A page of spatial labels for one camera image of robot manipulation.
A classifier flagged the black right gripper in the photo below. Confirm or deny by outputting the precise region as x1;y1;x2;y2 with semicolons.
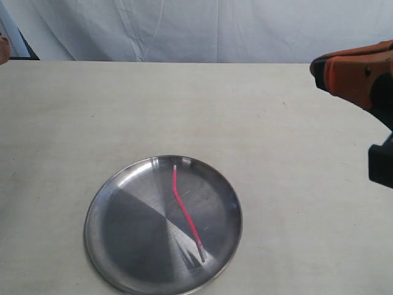
309;50;393;186

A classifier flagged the pink plastic straw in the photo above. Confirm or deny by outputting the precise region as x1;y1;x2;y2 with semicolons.
172;165;206;262

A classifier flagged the white backdrop cloth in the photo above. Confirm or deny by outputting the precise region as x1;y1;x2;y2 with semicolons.
1;1;392;63

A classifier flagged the round silver metal plate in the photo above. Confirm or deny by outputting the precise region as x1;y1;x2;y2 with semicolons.
84;155;243;294

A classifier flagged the white vertical frame post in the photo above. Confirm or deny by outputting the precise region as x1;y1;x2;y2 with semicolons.
0;2;31;58

